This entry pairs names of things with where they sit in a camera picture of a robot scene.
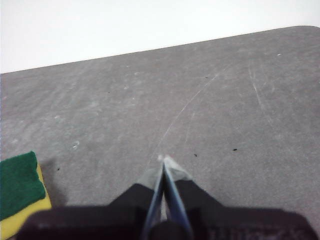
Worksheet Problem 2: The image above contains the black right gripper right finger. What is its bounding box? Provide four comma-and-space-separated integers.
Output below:
163, 155, 319, 240

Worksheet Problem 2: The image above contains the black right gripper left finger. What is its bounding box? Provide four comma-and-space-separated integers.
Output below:
15, 154, 165, 240

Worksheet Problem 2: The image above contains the green and yellow sponge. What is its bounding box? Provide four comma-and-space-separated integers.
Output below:
0, 150, 53, 229

